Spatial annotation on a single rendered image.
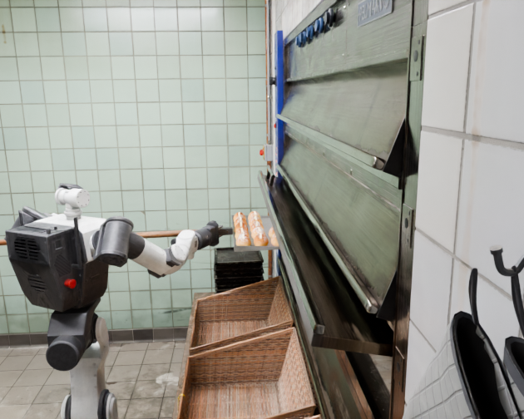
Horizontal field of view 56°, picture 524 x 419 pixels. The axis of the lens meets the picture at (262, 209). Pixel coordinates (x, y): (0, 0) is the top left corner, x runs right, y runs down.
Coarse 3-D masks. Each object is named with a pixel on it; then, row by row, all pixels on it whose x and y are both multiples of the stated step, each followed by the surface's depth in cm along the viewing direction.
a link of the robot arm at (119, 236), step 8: (112, 224) 167; (120, 224) 167; (128, 224) 169; (112, 232) 165; (120, 232) 166; (128, 232) 168; (104, 240) 165; (112, 240) 164; (120, 240) 165; (128, 240) 168; (136, 240) 171; (144, 240) 175; (104, 248) 163; (112, 248) 162; (120, 248) 164; (128, 248) 168; (136, 248) 171; (144, 248) 174; (128, 256) 173; (136, 256) 173
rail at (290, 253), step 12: (264, 180) 230; (264, 192) 210; (276, 216) 163; (288, 240) 137; (288, 252) 127; (300, 276) 110; (300, 288) 104; (312, 300) 97; (312, 312) 92; (312, 324) 89
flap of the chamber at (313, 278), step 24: (288, 192) 222; (288, 216) 175; (312, 240) 149; (288, 264) 124; (312, 264) 126; (336, 264) 130; (312, 288) 109; (336, 288) 112; (336, 312) 99; (360, 312) 101; (312, 336) 88; (336, 336) 88; (360, 336) 90; (384, 336) 92
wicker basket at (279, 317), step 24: (240, 288) 271; (264, 288) 272; (216, 312) 273; (240, 312) 274; (264, 312) 276; (288, 312) 231; (192, 336) 230; (216, 336) 260; (240, 336) 219; (216, 360) 221
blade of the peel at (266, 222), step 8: (232, 216) 263; (248, 216) 264; (264, 216) 265; (232, 224) 244; (248, 224) 252; (264, 224) 251; (248, 232) 239; (240, 248) 211; (248, 248) 211; (256, 248) 211; (264, 248) 212; (272, 248) 212
